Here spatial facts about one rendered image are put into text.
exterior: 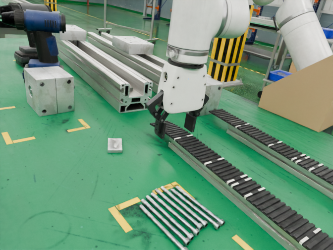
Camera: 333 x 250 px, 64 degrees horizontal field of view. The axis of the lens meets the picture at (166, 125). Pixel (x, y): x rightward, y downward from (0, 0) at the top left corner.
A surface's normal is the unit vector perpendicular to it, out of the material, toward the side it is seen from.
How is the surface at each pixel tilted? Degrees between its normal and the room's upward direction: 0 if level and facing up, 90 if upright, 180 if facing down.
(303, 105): 90
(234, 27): 109
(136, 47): 90
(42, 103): 90
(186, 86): 90
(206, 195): 0
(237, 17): 80
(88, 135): 0
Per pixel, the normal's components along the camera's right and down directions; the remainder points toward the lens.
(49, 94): 0.64, 0.41
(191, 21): -0.17, 0.42
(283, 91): -0.76, 0.19
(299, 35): -0.63, 0.13
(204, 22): 0.39, 0.45
